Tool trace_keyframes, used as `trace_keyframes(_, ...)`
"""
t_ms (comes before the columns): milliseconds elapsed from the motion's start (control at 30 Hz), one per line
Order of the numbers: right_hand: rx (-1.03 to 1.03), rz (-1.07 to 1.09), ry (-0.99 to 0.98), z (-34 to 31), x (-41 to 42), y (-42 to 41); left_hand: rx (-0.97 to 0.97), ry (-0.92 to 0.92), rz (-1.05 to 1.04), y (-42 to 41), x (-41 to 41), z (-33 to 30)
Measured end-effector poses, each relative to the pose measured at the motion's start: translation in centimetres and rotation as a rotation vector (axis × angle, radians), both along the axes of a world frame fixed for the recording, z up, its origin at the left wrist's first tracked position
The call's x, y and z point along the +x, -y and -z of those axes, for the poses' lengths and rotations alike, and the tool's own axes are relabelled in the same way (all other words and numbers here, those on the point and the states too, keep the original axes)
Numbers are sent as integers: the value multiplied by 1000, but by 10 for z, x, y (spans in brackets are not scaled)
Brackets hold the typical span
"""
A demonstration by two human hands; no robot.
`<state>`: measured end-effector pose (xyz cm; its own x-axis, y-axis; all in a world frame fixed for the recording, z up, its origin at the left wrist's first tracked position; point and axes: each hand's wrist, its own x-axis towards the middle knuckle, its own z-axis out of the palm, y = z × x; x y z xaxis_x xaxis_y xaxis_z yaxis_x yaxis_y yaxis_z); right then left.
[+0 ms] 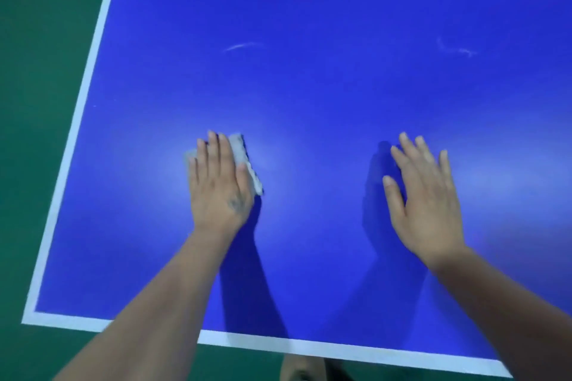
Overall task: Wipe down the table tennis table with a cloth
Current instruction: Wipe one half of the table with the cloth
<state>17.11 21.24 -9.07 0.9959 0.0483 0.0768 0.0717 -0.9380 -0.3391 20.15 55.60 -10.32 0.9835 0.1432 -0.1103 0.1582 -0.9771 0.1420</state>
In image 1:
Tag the person's left hand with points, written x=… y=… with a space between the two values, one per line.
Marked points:
x=219 y=202

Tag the person's right middle finger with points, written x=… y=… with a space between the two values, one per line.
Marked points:
x=413 y=155

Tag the person's left thumb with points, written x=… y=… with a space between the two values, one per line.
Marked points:
x=245 y=184

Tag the person's left little finger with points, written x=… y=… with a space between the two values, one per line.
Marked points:
x=193 y=173

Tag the person's left forearm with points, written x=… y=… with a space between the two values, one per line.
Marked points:
x=152 y=318

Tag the grey-white cleaning cloth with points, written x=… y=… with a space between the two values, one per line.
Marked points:
x=243 y=157

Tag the person's right hand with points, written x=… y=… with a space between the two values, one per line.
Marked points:
x=429 y=211

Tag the person's right thumb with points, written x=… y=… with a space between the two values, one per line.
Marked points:
x=393 y=200

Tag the person's left middle finger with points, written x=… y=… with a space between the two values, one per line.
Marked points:
x=213 y=153

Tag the person's leg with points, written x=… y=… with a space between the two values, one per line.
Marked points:
x=301 y=369

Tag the person's right forearm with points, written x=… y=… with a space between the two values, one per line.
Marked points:
x=514 y=318

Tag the person's right little finger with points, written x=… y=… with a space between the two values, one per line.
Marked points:
x=445 y=168

